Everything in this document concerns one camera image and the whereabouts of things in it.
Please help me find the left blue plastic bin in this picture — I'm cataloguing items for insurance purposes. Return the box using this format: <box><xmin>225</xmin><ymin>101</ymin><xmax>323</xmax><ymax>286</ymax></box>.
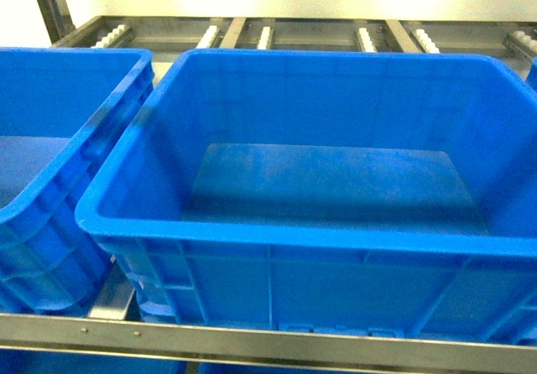
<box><xmin>1</xmin><ymin>48</ymin><xmax>154</xmax><ymax>316</ymax></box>

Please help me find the metal roller rack frame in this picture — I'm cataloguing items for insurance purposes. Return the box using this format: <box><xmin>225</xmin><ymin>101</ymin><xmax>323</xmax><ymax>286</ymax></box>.
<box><xmin>1</xmin><ymin>0</ymin><xmax>536</xmax><ymax>373</ymax></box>

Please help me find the large blue plastic bin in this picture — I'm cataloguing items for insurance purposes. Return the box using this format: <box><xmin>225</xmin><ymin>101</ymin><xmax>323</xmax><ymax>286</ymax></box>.
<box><xmin>76</xmin><ymin>49</ymin><xmax>536</xmax><ymax>345</ymax></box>

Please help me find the right blue plastic bin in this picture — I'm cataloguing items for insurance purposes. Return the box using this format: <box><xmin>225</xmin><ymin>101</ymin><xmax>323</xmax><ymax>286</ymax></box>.
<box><xmin>526</xmin><ymin>58</ymin><xmax>537</xmax><ymax>91</ymax></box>

